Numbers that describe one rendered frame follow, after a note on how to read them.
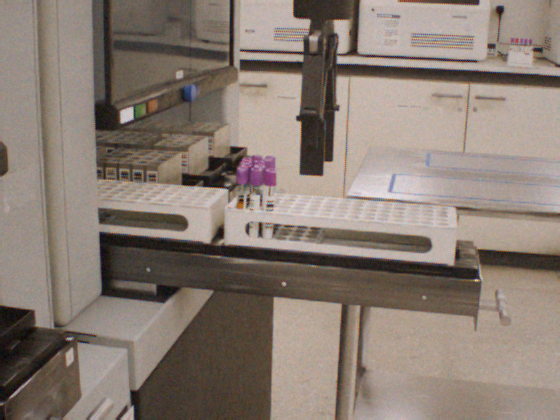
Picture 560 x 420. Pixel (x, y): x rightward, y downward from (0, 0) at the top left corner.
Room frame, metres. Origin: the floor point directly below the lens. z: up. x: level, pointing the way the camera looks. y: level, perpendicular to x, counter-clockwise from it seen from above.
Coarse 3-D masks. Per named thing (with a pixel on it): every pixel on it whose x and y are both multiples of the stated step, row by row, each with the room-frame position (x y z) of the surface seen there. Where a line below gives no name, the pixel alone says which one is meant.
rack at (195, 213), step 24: (120, 192) 0.99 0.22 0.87; (144, 192) 1.00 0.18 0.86; (168, 192) 1.00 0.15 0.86; (192, 192) 1.00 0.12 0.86; (216, 192) 1.00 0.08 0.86; (120, 216) 1.05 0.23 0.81; (144, 216) 1.04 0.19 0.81; (168, 216) 1.04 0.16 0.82; (192, 216) 0.93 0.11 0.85; (216, 216) 0.96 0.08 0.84
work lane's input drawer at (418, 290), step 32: (128, 256) 0.93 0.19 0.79; (160, 256) 0.92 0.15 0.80; (192, 256) 0.91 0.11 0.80; (224, 256) 0.90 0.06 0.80; (256, 256) 0.90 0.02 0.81; (288, 256) 0.90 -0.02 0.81; (320, 256) 0.89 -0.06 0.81; (352, 256) 0.88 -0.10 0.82; (192, 288) 0.91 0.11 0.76; (224, 288) 0.90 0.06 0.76; (256, 288) 0.89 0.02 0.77; (288, 288) 0.88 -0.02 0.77; (320, 288) 0.88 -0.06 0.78; (352, 288) 0.87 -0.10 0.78; (384, 288) 0.86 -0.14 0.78; (416, 288) 0.85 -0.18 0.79; (448, 288) 0.84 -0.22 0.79; (480, 288) 0.84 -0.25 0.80
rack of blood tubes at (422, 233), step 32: (224, 224) 0.92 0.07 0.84; (288, 224) 0.98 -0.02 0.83; (320, 224) 0.89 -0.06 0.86; (352, 224) 0.88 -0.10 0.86; (384, 224) 0.88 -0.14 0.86; (416, 224) 0.87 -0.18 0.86; (448, 224) 0.88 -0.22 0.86; (384, 256) 0.88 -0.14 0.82; (416, 256) 0.87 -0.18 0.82; (448, 256) 0.86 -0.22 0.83
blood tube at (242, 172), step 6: (240, 168) 0.92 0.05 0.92; (246, 168) 0.92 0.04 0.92; (240, 174) 0.92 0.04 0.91; (246, 174) 0.92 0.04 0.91; (240, 180) 0.92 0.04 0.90; (246, 180) 0.92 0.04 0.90; (240, 186) 0.92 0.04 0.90; (240, 192) 0.92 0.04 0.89; (240, 198) 0.92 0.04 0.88; (240, 204) 0.92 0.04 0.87
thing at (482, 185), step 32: (384, 160) 1.46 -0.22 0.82; (416, 160) 1.47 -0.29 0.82; (448, 160) 1.48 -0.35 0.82; (480, 160) 1.49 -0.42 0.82; (512, 160) 1.50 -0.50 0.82; (544, 160) 1.51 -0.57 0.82; (352, 192) 1.20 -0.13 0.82; (384, 192) 1.20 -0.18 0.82; (416, 192) 1.21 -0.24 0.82; (448, 192) 1.21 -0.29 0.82; (480, 192) 1.22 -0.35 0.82; (512, 192) 1.23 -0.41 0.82; (544, 192) 1.23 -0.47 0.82; (352, 320) 1.18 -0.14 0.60; (352, 352) 1.18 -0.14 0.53; (384, 384) 1.52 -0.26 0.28; (416, 384) 1.52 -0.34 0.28; (448, 384) 1.52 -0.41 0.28; (480, 384) 1.53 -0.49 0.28; (384, 416) 1.38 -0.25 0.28; (416, 416) 1.38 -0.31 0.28; (448, 416) 1.38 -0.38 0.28; (480, 416) 1.38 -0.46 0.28; (512, 416) 1.38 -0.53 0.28; (544, 416) 1.38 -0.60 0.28
